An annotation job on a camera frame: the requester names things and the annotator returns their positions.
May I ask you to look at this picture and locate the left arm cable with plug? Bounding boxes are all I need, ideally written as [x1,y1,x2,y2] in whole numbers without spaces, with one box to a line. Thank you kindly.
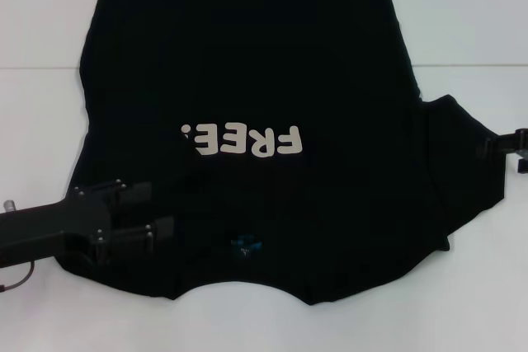
[0,199,37,292]

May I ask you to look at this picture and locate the black shirt with FREE print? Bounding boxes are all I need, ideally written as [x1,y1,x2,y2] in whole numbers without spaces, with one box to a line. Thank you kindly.
[57,0,507,307]

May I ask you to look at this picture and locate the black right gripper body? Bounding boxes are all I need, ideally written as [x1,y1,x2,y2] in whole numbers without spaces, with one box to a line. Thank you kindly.
[515,127,528,174]

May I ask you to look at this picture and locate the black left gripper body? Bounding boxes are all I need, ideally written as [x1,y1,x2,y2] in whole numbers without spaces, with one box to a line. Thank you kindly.
[0,187,113,266]

